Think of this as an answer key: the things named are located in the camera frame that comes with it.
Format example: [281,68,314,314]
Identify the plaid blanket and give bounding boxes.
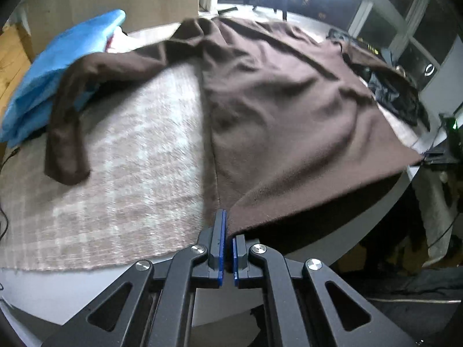
[0,63,433,272]

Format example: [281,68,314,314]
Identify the pile of dark clothes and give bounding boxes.
[326,27,431,131]

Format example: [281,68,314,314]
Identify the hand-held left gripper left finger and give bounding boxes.
[41,209,227,347]

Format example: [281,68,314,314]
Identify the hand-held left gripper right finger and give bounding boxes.
[232,234,422,347]

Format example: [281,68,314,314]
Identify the white window frame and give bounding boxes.
[347,0,463,91]

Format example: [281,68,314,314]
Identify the blue satin cloth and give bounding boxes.
[0,9,127,145]

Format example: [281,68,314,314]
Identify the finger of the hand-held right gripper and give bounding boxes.
[420,151,449,167]

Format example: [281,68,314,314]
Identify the white cloth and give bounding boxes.
[105,25,129,53]

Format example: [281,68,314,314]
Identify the light wooden furniture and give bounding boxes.
[0,22,34,116]

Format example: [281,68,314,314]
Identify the brown sweater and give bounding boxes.
[43,16,433,257]

